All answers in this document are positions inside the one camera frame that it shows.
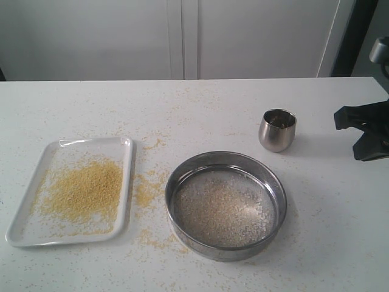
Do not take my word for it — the stainless steel cup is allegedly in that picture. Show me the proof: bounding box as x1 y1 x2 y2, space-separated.
258 109 297 153

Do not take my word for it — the round stainless steel sieve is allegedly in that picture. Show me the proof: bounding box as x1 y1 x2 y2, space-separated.
165 151 287 262

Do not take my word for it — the white coarse grain pile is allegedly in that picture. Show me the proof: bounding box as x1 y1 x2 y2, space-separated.
174 178 275 248

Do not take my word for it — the yellow millet pile on tray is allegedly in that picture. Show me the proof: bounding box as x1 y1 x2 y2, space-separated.
31 158 123 236

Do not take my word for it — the white square plastic tray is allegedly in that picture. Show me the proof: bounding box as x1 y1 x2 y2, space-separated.
5 137 134 248

